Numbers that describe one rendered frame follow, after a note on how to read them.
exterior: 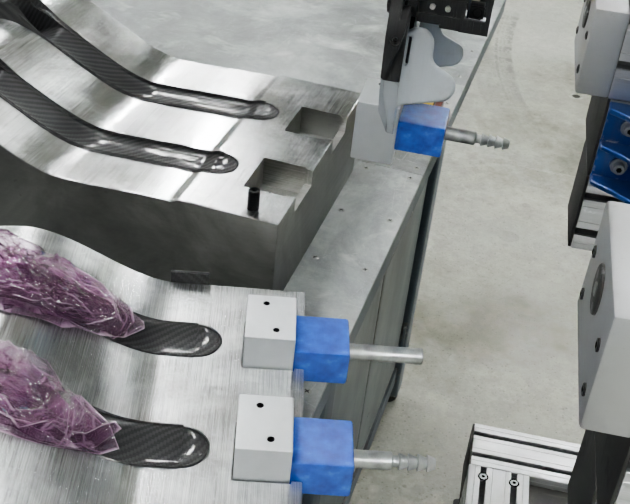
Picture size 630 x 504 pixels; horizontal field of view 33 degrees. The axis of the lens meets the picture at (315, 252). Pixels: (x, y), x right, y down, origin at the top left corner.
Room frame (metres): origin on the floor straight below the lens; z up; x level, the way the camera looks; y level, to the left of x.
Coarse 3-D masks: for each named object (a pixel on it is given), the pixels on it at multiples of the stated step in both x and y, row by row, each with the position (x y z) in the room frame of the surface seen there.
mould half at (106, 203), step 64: (64, 0) 1.02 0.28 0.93; (64, 64) 0.92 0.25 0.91; (128, 64) 0.97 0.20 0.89; (192, 64) 1.00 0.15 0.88; (0, 128) 0.79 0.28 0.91; (128, 128) 0.86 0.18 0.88; (192, 128) 0.86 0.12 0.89; (256, 128) 0.87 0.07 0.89; (0, 192) 0.77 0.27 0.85; (64, 192) 0.76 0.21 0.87; (128, 192) 0.75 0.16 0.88; (192, 192) 0.75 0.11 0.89; (320, 192) 0.84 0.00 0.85; (128, 256) 0.75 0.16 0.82; (192, 256) 0.73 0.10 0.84; (256, 256) 0.72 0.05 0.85
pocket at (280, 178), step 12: (264, 168) 0.82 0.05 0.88; (276, 168) 0.82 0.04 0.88; (288, 168) 0.81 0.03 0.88; (300, 168) 0.81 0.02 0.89; (252, 180) 0.79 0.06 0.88; (264, 180) 0.82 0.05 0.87; (276, 180) 0.82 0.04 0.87; (288, 180) 0.81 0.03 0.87; (300, 180) 0.81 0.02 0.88; (276, 192) 0.81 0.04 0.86; (288, 192) 0.81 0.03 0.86; (300, 192) 0.79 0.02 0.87
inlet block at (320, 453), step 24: (240, 408) 0.51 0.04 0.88; (264, 408) 0.51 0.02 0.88; (288, 408) 0.51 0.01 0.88; (240, 432) 0.49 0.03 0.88; (264, 432) 0.49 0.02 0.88; (288, 432) 0.49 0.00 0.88; (312, 432) 0.51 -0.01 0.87; (336, 432) 0.51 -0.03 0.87; (240, 456) 0.47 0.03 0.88; (264, 456) 0.47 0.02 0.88; (288, 456) 0.48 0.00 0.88; (312, 456) 0.49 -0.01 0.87; (336, 456) 0.49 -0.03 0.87; (360, 456) 0.50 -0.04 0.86; (384, 456) 0.50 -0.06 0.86; (408, 456) 0.51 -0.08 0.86; (240, 480) 0.47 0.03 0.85; (264, 480) 0.47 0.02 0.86; (288, 480) 0.48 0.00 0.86; (312, 480) 0.48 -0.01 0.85; (336, 480) 0.48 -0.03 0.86
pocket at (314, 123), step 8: (304, 112) 0.92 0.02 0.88; (312, 112) 0.92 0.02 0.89; (320, 112) 0.92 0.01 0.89; (296, 120) 0.91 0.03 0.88; (304, 120) 0.92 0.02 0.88; (312, 120) 0.92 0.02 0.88; (320, 120) 0.92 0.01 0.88; (328, 120) 0.92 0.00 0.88; (336, 120) 0.92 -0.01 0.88; (344, 120) 0.91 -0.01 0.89; (288, 128) 0.88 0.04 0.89; (296, 128) 0.91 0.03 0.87; (304, 128) 0.92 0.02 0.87; (312, 128) 0.92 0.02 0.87; (320, 128) 0.92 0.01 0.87; (328, 128) 0.92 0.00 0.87; (336, 128) 0.91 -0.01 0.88; (344, 128) 0.91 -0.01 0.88; (312, 136) 0.92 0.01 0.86; (320, 136) 0.92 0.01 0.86; (328, 136) 0.92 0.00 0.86; (336, 136) 0.90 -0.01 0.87; (336, 144) 0.88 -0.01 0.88
